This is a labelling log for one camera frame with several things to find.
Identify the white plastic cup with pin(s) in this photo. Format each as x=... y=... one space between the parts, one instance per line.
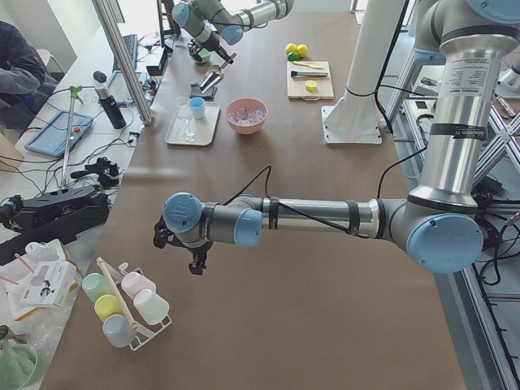
x=152 y=307

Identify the yellow plastic knife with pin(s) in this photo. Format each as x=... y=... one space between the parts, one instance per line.
x=309 y=65

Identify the light blue plastic cup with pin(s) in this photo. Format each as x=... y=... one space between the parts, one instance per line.
x=198 y=107

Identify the green ceramic bowl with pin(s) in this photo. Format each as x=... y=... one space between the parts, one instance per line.
x=199 y=55

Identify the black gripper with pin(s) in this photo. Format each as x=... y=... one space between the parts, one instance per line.
x=222 y=52
x=197 y=261

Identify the black bag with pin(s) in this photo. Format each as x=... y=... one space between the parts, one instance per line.
x=61 y=214

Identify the half lemon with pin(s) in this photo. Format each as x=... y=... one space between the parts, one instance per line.
x=310 y=85

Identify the cream serving tray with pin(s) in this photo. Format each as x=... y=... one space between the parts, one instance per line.
x=204 y=128

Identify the clear wine glass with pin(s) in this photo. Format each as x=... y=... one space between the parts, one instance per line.
x=184 y=115

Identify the silver metal ice scoop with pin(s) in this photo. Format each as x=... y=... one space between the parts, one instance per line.
x=213 y=76

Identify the grey plastic cup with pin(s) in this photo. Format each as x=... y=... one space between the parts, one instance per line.
x=117 y=330

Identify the pink bowl of ice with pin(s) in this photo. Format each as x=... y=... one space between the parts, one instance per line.
x=246 y=116

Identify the black water bottle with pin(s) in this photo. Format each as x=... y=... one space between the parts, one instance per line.
x=110 y=106

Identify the blue teach pendant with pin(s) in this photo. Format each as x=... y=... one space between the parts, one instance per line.
x=116 y=85
x=51 y=139

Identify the steel muddler black tip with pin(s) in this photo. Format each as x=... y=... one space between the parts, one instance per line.
x=310 y=74

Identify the green plastic cup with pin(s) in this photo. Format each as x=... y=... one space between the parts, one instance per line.
x=95 y=285

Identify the wooden cutting board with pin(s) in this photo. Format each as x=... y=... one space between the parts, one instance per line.
x=296 y=86

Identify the yellow plastic cup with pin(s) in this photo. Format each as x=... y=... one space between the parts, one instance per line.
x=107 y=305

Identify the grey folded cloth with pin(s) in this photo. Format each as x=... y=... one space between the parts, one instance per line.
x=196 y=92

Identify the white cup rack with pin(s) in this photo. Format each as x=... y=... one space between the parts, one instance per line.
x=145 y=333

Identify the pink plastic cup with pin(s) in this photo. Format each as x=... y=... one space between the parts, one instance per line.
x=134 y=282

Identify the aluminium frame post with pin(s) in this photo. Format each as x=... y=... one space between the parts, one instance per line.
x=108 y=22

